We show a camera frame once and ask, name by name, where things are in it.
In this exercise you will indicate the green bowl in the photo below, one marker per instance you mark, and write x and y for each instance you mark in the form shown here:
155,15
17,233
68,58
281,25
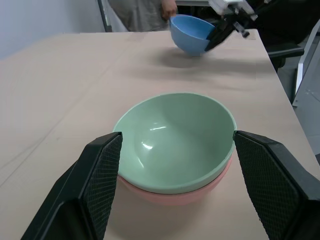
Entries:
180,140

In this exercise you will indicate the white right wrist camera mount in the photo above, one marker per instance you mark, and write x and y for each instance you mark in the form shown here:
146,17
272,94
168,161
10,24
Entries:
225,6

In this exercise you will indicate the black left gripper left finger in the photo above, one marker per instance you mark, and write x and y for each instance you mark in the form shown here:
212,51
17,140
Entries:
75,195

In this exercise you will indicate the person's bare hand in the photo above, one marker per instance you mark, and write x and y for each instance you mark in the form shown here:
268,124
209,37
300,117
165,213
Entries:
169,10

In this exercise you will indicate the pink bowl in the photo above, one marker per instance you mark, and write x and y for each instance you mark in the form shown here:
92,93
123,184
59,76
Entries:
175,198

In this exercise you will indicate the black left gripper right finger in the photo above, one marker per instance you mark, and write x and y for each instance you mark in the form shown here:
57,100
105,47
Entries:
277,185

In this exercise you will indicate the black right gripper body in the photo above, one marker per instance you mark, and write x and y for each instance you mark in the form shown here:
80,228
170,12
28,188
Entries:
231,21

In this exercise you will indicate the black office chair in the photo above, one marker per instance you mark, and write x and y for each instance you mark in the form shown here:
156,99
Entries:
282,30

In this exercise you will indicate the grey metal post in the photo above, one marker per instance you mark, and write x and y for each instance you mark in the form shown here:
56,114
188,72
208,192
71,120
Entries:
105,15

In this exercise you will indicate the person in background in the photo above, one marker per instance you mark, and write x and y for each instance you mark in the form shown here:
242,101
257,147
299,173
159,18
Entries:
140,15

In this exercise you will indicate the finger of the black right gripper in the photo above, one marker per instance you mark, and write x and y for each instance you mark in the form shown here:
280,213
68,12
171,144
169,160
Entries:
216,41
212,33

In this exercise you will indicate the blue bowl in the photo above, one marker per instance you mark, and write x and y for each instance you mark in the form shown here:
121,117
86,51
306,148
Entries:
190,35

